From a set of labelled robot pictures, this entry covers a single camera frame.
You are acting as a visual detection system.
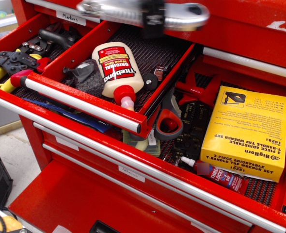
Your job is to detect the black wire stripper tool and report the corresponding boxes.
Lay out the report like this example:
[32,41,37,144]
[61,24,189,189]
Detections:
[161,101,211,165]

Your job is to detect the black handled pliers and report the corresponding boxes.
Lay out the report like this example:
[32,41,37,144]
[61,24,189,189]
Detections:
[19,22,82,56]

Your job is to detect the lower red open drawer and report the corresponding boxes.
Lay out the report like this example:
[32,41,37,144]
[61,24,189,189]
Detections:
[9,57,286,233]

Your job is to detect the red threadlocker tube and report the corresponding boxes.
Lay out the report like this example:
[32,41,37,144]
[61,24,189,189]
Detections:
[181,156,249,195]

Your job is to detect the silver box cutter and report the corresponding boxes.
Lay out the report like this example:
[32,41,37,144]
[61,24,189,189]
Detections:
[77,0,210,32]

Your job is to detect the Titebond wood glue bottle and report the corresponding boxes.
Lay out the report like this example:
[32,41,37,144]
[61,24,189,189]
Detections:
[92,42,144,111]

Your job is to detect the red black scissors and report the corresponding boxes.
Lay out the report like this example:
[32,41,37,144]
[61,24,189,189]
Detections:
[154,88,184,141]

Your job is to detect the red open drawer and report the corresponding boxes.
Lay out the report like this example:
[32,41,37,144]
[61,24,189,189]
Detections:
[9,57,286,233]
[0,14,195,140]

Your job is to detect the yellow handled crimping tool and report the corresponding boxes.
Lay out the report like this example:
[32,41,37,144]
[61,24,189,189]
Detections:
[0,50,51,93]

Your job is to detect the blue paper package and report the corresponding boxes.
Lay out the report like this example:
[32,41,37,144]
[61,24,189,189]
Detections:
[23,98,114,134]

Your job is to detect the upper red open drawer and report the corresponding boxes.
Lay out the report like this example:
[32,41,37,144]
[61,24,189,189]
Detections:
[0,14,195,140]

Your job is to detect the red plastic clamp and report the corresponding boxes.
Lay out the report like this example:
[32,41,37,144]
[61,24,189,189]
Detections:
[175,71,221,108]

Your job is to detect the grey abrasive sponge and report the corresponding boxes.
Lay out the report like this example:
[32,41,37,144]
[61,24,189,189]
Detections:
[63,59,105,97]

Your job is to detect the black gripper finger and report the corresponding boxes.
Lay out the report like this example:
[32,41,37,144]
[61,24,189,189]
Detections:
[140,0,165,39]

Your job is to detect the yellow tap wrench set box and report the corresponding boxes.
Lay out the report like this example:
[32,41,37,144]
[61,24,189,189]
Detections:
[200,85,286,182]

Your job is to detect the small chrome clip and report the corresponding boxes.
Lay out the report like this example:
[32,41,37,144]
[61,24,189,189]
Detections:
[153,66,169,82]

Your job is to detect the red tool chest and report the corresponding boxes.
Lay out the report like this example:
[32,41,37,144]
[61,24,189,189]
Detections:
[0,0,286,233]

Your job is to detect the black round knob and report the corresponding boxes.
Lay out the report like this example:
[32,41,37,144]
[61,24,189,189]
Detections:
[143,73,158,91]

